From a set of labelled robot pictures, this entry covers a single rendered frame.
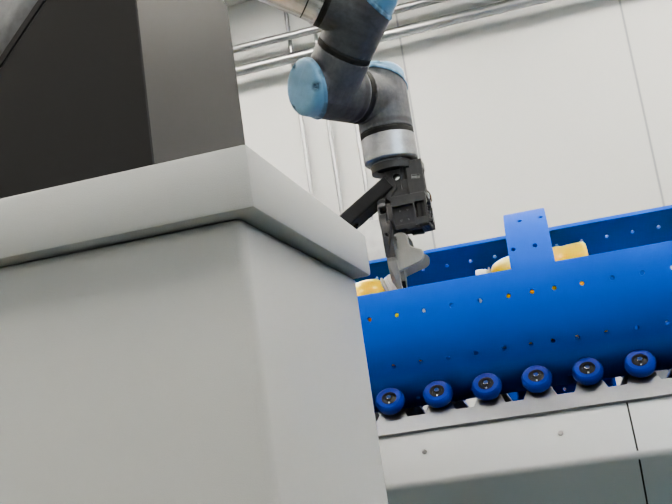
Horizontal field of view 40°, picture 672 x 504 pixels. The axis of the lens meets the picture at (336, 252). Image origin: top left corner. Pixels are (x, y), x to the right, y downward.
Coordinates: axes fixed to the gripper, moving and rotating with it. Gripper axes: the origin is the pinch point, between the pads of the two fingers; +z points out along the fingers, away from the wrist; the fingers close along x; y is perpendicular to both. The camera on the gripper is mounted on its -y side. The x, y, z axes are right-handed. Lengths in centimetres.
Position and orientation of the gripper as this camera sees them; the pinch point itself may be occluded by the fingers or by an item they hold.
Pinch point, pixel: (397, 285)
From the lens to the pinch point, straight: 151.2
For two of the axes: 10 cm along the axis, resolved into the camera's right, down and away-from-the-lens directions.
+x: 2.4, 1.5, 9.6
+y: 9.6, -1.8, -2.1
